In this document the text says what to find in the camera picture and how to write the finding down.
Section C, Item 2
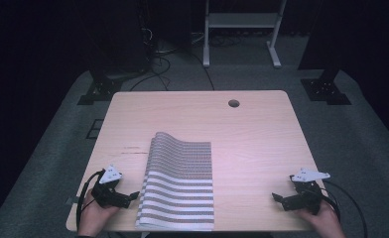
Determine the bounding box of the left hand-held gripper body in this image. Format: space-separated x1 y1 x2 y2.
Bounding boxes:
90 164 131 209

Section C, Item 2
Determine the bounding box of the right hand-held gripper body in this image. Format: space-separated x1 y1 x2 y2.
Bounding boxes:
282 167 331 216

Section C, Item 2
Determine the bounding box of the stack of striped cloths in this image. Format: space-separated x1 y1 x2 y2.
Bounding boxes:
134 131 215 232

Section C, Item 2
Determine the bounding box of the striped cloth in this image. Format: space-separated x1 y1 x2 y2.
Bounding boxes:
145 131 215 231

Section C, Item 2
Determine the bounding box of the person's left hand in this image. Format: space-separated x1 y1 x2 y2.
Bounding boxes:
77 188 121 238

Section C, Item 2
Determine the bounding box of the person's right hand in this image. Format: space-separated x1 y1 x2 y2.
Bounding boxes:
296 199 347 238

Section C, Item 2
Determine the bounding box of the floor socket box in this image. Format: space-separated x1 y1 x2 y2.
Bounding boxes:
85 118 105 140

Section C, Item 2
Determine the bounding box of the white metal stand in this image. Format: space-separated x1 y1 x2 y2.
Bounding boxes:
201 0 288 69

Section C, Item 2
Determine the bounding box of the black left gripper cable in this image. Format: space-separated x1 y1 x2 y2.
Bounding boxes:
75 170 106 233

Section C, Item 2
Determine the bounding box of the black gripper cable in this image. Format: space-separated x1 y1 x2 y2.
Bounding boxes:
75 170 106 233
320 178 369 238

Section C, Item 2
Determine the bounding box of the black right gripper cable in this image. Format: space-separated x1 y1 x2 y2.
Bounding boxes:
320 178 369 238

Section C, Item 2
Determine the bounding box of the black stand with base plate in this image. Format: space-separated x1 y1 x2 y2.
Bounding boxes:
76 63 126 106
297 0 352 106

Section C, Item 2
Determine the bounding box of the black looped floor cable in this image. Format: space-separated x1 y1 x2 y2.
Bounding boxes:
129 54 173 92

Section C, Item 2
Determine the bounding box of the black straight floor cable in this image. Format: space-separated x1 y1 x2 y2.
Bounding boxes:
190 51 216 91

